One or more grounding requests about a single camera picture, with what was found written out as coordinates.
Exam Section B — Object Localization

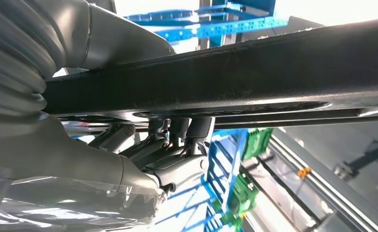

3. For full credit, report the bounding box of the orange ceiling fitting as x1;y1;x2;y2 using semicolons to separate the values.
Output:
297;167;312;179

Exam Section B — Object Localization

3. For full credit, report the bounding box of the blue rack with green crates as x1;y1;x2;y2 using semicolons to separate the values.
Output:
157;128;252;232

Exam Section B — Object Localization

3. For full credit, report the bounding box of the green plastic crate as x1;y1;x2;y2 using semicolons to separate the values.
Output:
221;211;245;232
229;174;260;215
242;128;275;161

